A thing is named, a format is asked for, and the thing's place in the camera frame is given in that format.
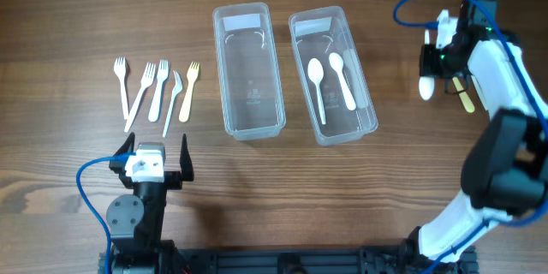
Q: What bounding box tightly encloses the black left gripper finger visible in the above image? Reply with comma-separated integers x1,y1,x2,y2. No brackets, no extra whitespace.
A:
114,133,135,157
179,134,194,182

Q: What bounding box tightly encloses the broad white plastic spoon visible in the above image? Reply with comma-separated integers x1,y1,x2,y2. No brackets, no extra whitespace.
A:
419,76,435,101

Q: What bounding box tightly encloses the cream yellow plastic spoon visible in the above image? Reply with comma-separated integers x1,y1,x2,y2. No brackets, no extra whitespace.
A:
452,77,475,113

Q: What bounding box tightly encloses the thick-handled white plastic spoon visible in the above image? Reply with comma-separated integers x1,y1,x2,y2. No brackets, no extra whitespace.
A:
329,52,356,110

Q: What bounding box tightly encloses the thin-handled white plastic spoon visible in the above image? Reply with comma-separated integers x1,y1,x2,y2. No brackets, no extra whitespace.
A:
307,58,326,125

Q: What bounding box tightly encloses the slim white plastic spoon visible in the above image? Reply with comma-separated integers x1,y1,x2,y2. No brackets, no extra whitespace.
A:
471,75,488,111

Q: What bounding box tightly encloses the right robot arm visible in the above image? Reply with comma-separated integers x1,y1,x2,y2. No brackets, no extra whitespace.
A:
399,0,547,273

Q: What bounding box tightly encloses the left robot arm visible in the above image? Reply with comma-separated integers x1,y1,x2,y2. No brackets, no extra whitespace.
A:
98,134,194,273

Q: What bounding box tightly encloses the right clear plastic container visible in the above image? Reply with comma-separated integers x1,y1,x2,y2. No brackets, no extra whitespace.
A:
289,6,378,146

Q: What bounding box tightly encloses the clear plastic container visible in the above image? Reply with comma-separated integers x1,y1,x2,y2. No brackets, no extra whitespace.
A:
289,6,378,146
212,3,286,141

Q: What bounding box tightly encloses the left clear plastic container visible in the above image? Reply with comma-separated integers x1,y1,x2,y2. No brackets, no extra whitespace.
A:
212,3,286,141

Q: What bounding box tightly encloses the white plastic fork on side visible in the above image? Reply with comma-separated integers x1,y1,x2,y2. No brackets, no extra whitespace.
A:
162,71,183,138

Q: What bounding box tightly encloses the long white plastic fork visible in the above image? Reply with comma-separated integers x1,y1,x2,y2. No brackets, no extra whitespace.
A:
124,63,157,133

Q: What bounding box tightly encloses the small white plastic fork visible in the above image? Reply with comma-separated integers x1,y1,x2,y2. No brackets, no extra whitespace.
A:
113,57,129,120

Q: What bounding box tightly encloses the cream yellow plastic fork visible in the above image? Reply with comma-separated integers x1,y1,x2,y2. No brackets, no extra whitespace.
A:
178,62,200,122

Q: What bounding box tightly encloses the left blue cable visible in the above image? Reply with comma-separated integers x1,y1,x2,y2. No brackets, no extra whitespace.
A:
75,152,137,274

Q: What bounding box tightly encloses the blue cable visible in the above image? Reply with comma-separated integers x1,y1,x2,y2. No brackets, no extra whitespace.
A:
75,152,137,274
392,0,548,274

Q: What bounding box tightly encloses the right blue cable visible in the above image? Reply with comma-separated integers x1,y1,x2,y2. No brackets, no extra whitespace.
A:
392,0,548,274

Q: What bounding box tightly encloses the wide-handled white plastic fork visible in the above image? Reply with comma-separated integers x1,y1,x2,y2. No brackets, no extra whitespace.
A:
148,59,170,122

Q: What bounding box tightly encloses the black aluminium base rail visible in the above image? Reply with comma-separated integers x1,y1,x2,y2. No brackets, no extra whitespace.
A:
97,244,477,274

